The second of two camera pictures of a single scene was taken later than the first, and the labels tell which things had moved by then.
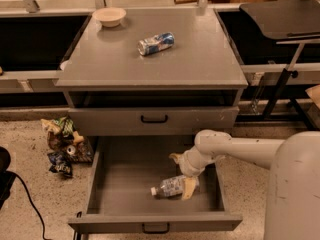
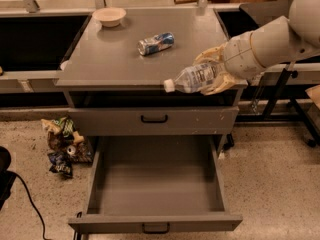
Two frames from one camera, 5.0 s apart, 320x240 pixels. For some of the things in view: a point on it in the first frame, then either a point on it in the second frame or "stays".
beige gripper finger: [189, 184] → [223, 80]
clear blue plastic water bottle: [171, 187] → [192, 79]
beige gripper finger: [178, 158] → [216, 53]
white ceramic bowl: [109, 16] stays
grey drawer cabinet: [193, 88] stays
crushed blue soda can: [155, 43] stays
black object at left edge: [7, 177] stays
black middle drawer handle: [156, 232] stays
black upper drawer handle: [153, 121] stays
